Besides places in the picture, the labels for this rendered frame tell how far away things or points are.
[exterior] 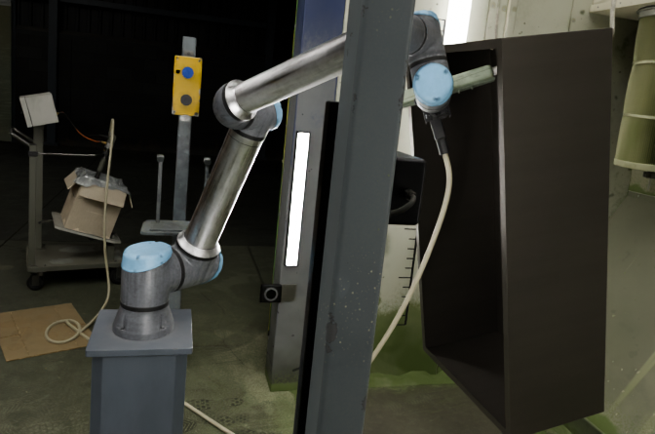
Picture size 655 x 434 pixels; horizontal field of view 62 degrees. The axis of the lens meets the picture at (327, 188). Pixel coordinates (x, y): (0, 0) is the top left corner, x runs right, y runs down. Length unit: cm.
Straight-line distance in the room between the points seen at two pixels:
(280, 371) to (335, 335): 226
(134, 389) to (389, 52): 153
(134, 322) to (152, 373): 16
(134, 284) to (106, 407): 38
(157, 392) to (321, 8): 165
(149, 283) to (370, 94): 138
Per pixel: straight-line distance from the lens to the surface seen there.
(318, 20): 249
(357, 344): 55
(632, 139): 288
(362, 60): 49
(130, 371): 184
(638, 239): 317
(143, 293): 180
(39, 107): 407
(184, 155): 263
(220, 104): 150
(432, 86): 129
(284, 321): 268
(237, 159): 168
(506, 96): 153
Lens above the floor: 144
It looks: 10 degrees down
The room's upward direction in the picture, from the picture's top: 6 degrees clockwise
